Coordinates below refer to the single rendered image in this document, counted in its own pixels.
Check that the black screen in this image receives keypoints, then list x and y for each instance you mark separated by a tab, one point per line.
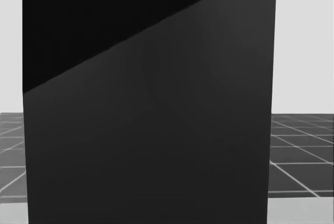
148	119

